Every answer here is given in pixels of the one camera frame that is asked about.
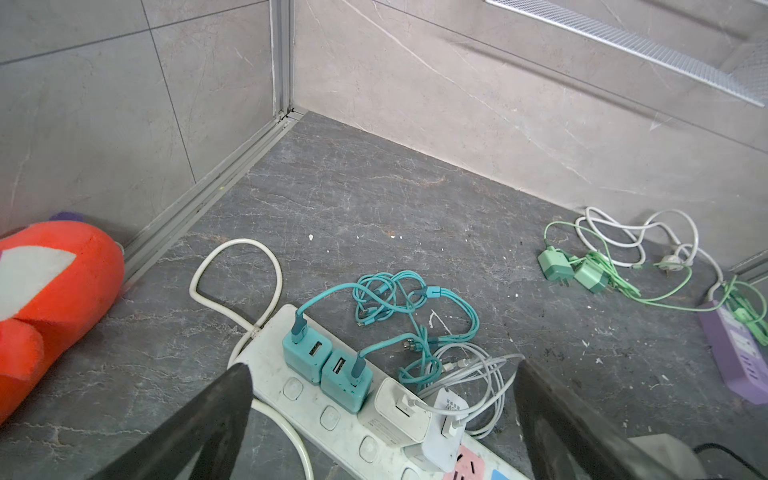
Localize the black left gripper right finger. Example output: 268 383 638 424
514 360 677 479

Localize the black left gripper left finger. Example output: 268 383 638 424
93 363 253 479

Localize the thin white usb cable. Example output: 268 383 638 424
413 341 526 439

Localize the white square charger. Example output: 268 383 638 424
629 433 707 480

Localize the white charger with label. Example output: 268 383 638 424
403 388 468 473

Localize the white multicolour power strip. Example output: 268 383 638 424
236 304 523 479

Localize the teal charger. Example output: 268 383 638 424
320 349 373 414
283 328 333 385

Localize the teal usb cable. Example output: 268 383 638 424
290 269 481 388

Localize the purple power strip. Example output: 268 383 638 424
697 307 767 405

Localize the beige labelled charger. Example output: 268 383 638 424
357 378 432 448

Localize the green charger right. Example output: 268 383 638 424
574 258 609 294

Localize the green charger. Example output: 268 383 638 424
537 246 575 282
574 258 609 294

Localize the green charger left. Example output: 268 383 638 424
537 246 575 282

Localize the red plush toy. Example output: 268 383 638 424
1 215 125 420

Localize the white cable with plug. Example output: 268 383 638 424
574 206 727 301

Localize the green thin cable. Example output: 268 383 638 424
542 220 768 348

